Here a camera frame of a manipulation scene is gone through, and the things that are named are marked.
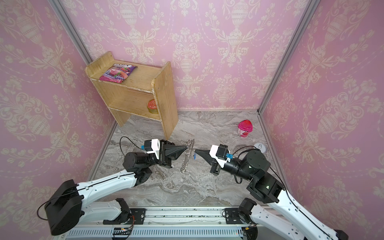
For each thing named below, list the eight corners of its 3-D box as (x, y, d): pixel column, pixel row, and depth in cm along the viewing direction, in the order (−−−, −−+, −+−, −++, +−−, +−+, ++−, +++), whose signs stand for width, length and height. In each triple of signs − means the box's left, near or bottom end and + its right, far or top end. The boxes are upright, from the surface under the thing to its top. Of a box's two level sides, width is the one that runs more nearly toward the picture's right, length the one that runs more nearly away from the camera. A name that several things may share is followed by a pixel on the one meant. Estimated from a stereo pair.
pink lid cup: (236, 138, 107) (240, 128, 98) (235, 129, 112) (238, 119, 103) (249, 138, 107) (253, 128, 98) (246, 129, 112) (250, 119, 103)
